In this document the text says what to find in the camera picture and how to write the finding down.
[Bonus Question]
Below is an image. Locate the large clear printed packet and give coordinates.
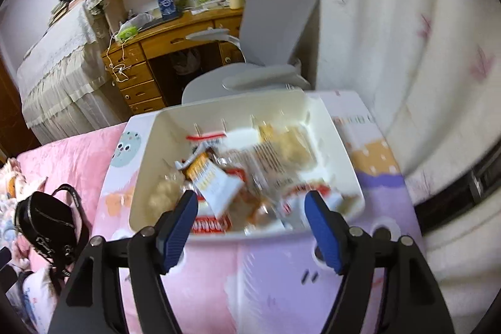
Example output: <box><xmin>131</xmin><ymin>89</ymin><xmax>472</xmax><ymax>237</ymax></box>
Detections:
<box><xmin>235</xmin><ymin>144</ymin><xmax>290</xmax><ymax>194</ymax></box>

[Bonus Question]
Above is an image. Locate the red date packet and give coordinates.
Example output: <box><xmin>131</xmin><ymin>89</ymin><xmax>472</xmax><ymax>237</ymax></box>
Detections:
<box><xmin>233</xmin><ymin>191</ymin><xmax>280</xmax><ymax>229</ymax></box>

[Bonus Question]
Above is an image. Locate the small red snack packet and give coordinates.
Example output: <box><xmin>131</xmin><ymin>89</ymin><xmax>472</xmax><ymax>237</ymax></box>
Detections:
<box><xmin>192</xmin><ymin>214</ymin><xmax>231</xmax><ymax>235</ymax></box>

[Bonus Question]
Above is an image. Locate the yellow cracker packet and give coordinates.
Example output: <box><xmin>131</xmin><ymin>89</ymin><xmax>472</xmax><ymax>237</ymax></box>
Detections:
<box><xmin>256</xmin><ymin>123</ymin><xmax>290</xmax><ymax>147</ymax></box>

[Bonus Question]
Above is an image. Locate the black camera bag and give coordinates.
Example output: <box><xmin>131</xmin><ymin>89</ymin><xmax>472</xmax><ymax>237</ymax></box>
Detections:
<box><xmin>15</xmin><ymin>183</ymin><xmax>90</xmax><ymax>280</ymax></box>

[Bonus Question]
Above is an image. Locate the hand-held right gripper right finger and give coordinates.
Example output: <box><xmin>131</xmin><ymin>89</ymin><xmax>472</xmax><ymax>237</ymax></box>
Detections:
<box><xmin>304</xmin><ymin>190</ymin><xmax>457</xmax><ymax>334</ymax></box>

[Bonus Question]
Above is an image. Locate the cartoon printed bed table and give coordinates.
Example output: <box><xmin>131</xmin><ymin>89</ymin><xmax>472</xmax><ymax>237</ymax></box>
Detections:
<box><xmin>92</xmin><ymin>89</ymin><xmax>425</xmax><ymax>334</ymax></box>

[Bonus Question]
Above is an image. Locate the white floral curtain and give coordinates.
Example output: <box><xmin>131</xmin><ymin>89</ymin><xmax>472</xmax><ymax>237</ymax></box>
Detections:
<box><xmin>305</xmin><ymin>0</ymin><xmax>501</xmax><ymax>334</ymax></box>

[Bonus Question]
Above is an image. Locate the stack of books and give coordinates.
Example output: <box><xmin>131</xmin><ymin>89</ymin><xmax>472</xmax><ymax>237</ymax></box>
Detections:
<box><xmin>49</xmin><ymin>0</ymin><xmax>79</xmax><ymax>25</ymax></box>

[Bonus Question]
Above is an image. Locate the green tissue pack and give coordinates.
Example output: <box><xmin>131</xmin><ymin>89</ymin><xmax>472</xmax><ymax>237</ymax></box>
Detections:
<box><xmin>116</xmin><ymin>26</ymin><xmax>141</xmax><ymax>42</ymax></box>

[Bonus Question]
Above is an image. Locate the blue gift bag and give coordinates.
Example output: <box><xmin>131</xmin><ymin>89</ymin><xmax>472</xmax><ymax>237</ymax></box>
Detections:
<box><xmin>154</xmin><ymin>0</ymin><xmax>177</xmax><ymax>21</ymax></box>

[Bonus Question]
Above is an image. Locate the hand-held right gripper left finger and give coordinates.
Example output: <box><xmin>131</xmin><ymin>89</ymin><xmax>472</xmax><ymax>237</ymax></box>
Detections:
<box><xmin>47</xmin><ymin>190</ymin><xmax>199</xmax><ymax>334</ymax></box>

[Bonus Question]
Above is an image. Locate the white plastic storage bin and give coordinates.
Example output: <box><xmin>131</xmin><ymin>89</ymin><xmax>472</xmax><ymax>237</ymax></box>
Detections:
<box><xmin>128</xmin><ymin>88</ymin><xmax>366</xmax><ymax>244</ymax></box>

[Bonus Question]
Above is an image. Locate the white charging cable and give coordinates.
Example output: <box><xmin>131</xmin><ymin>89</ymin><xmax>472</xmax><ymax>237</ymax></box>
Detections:
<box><xmin>102</xmin><ymin>33</ymin><xmax>134</xmax><ymax>82</ymax></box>

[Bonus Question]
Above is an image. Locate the dark window frame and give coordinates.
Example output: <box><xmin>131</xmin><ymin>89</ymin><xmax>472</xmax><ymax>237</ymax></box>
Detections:
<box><xmin>415</xmin><ymin>138</ymin><xmax>501</xmax><ymax>237</ymax></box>

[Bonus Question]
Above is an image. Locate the pink bedspread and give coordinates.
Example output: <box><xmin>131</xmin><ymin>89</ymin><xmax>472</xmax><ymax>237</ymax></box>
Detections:
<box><xmin>16</xmin><ymin>123</ymin><xmax>130</xmax><ymax>280</ymax></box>

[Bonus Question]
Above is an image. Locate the orange biscuit packet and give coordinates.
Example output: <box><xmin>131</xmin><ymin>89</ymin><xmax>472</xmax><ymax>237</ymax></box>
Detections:
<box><xmin>184</xmin><ymin>152</ymin><xmax>245</xmax><ymax>215</ymax></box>

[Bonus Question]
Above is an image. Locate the lace cloth covered furniture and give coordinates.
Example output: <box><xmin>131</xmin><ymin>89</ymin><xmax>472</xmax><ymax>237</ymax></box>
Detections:
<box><xmin>16</xmin><ymin>0</ymin><xmax>118</xmax><ymax>141</ymax></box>

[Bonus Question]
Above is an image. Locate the wooden desk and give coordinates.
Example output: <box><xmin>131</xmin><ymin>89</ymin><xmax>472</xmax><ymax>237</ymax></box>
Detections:
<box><xmin>102</xmin><ymin>7</ymin><xmax>251</xmax><ymax>116</ymax></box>

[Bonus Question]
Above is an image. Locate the wooden door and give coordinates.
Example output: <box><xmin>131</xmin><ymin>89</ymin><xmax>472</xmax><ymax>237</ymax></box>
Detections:
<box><xmin>0</xmin><ymin>56</ymin><xmax>40</xmax><ymax>162</ymax></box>

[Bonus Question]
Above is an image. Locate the white plastic bag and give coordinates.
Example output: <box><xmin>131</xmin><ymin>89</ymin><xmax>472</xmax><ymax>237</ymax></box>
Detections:
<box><xmin>121</xmin><ymin>13</ymin><xmax>155</xmax><ymax>30</ymax></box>

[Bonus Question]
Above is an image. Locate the grey office chair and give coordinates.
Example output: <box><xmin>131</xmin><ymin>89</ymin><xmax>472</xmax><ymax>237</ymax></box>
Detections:
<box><xmin>181</xmin><ymin>0</ymin><xmax>322</xmax><ymax>108</ymax></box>

